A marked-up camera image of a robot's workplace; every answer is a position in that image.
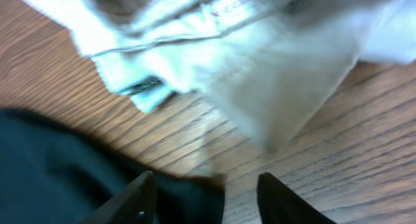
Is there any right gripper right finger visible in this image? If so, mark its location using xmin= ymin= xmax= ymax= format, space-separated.
xmin=256 ymin=173 xmax=335 ymax=224

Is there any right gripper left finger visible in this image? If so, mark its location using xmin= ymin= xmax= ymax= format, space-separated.
xmin=81 ymin=171 xmax=157 ymax=224

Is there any black t-shirt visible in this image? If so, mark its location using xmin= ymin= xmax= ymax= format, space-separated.
xmin=1 ymin=109 xmax=225 ymax=223

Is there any beige folded garment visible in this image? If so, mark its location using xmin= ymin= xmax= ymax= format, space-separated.
xmin=23 ymin=0 xmax=415 ymax=147

